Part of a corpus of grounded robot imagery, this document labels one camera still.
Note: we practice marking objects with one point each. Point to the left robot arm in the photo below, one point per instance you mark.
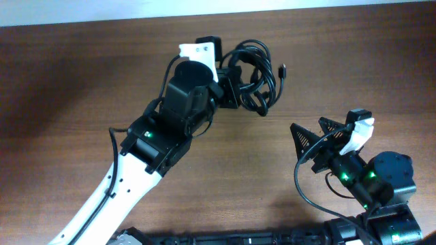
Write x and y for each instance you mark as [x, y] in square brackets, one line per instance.
[154, 143]

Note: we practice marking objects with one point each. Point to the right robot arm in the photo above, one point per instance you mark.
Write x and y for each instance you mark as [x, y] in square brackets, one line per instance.
[382, 186]

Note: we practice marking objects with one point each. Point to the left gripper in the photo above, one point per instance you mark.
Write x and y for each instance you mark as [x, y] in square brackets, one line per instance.
[227, 84]

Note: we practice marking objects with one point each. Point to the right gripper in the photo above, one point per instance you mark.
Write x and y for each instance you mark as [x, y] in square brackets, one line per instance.
[329, 153]

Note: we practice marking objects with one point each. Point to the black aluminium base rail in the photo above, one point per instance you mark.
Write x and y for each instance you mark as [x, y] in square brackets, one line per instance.
[304, 236]

